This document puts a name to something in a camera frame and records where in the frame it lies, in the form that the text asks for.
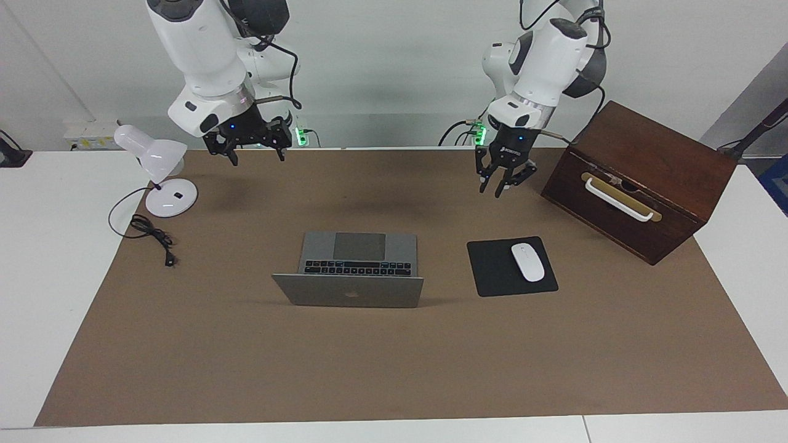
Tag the dark brown wooden box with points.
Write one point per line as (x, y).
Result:
(652, 147)

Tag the white power strip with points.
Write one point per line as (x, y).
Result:
(89, 132)

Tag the brown table mat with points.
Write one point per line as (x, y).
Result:
(394, 357)

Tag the black mouse pad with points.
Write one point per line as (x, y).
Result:
(492, 271)

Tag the blue plastic object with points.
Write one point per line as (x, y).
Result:
(777, 184)

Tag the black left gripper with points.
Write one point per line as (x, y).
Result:
(512, 146)

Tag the white computer mouse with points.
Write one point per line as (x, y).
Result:
(528, 261)

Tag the white desk lamp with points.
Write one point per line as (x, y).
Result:
(166, 200)

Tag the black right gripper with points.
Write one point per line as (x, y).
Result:
(246, 129)

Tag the silver grey laptop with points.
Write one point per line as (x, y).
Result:
(351, 292)

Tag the black camera stand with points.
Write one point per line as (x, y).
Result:
(12, 157)
(754, 130)

